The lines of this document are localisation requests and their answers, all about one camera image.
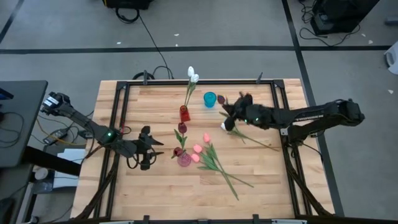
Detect white plastic object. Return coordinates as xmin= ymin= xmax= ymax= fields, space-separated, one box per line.
xmin=384 ymin=42 xmax=398 ymax=75

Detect pink artificial tulip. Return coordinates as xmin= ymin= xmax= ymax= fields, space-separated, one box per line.
xmin=190 ymin=153 xmax=255 ymax=189
xmin=193 ymin=144 xmax=239 ymax=202
xmin=203 ymin=133 xmax=239 ymax=202

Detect black metal table frame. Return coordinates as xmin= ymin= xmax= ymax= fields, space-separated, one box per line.
xmin=74 ymin=70 xmax=335 ymax=224

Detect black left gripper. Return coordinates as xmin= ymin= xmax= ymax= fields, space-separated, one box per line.
xmin=119 ymin=125 xmax=165 ymax=171

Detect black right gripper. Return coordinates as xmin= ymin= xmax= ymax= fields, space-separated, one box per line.
xmin=221 ymin=92 xmax=280 ymax=132

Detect white artificial tulip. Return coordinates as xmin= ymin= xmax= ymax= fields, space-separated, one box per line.
xmin=220 ymin=121 xmax=280 ymax=152
xmin=185 ymin=73 xmax=200 ymax=108
xmin=185 ymin=65 xmax=195 ymax=108

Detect maroon artificial tulip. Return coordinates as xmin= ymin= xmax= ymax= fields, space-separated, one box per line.
xmin=174 ymin=121 xmax=188 ymax=153
xmin=170 ymin=146 xmax=185 ymax=160
xmin=216 ymin=94 xmax=231 ymax=119

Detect tangled black cables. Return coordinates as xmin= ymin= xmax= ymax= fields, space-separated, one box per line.
xmin=298 ymin=0 xmax=361 ymax=47

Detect black floor cable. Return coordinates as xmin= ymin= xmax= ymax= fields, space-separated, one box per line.
xmin=115 ymin=7 xmax=175 ymax=81

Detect black power adapter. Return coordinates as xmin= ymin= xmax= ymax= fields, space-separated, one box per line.
xmin=42 ymin=128 xmax=69 ymax=146

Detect dark grey side desk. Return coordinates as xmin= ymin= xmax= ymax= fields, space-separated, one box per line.
xmin=0 ymin=80 xmax=49 ymax=169

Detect black desk beam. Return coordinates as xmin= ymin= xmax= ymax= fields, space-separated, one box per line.
xmin=21 ymin=146 xmax=82 ymax=177

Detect black equipment case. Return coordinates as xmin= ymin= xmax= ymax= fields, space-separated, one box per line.
xmin=310 ymin=0 xmax=381 ymax=35

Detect purple ribbed glass vase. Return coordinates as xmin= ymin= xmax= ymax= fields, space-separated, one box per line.
xmin=177 ymin=151 xmax=192 ymax=168

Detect teal glass vase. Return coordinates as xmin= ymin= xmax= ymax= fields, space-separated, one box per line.
xmin=203 ymin=91 xmax=217 ymax=109

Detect white paper stack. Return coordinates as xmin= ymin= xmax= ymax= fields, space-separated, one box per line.
xmin=52 ymin=148 xmax=87 ymax=190

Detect red glass vase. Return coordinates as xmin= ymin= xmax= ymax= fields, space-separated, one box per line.
xmin=179 ymin=105 xmax=192 ymax=123

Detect black floor box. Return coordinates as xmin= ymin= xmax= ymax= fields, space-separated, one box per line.
xmin=103 ymin=0 xmax=154 ymax=10

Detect white round cup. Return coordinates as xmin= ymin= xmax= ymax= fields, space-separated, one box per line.
xmin=34 ymin=167 xmax=49 ymax=180

